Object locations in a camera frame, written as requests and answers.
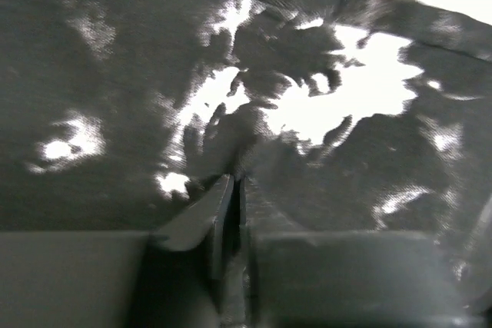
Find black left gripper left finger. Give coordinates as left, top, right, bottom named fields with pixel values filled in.
left=151, top=175, right=234, bottom=280

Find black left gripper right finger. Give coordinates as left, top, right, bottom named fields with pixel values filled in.
left=234, top=174, right=316, bottom=237

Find black white patterned trousers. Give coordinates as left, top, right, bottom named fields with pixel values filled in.
left=1, top=0, right=491, bottom=327

